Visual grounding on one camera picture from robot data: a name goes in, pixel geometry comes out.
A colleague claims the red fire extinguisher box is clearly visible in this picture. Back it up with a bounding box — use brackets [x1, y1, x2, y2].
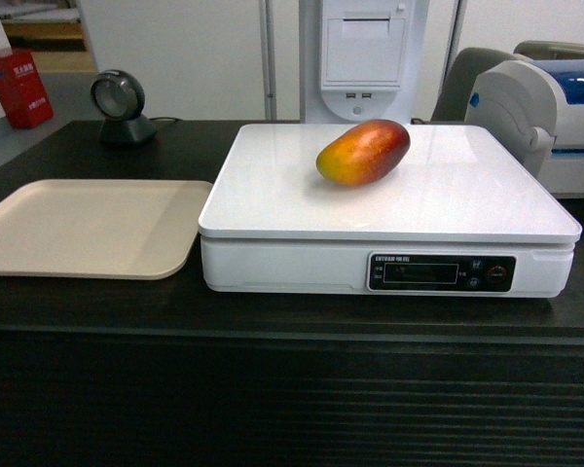
[0, 49, 55, 129]

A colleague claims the black checkout counter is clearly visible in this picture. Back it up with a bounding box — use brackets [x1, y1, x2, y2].
[0, 119, 584, 467]

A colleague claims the grey office chair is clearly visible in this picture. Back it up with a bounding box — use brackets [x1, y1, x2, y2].
[430, 48, 516, 123]

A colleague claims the grey label printer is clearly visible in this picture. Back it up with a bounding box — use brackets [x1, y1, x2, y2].
[465, 60, 566, 176]

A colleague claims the black barcode scanner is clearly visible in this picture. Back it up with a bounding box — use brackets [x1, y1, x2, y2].
[90, 69, 157, 148]

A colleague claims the dark red yellow mango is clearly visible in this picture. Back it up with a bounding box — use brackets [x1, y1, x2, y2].
[315, 120, 411, 186]

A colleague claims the white receipt printer kiosk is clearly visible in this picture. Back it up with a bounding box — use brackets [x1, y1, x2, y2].
[299, 0, 429, 124]

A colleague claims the beige plastic tray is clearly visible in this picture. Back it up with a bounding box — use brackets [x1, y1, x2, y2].
[0, 179, 211, 280]

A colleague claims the white checkout scale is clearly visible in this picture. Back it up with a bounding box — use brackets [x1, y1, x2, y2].
[199, 124, 582, 298]

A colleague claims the blue white printer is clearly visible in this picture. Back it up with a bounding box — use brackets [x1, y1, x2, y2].
[532, 59, 584, 198]

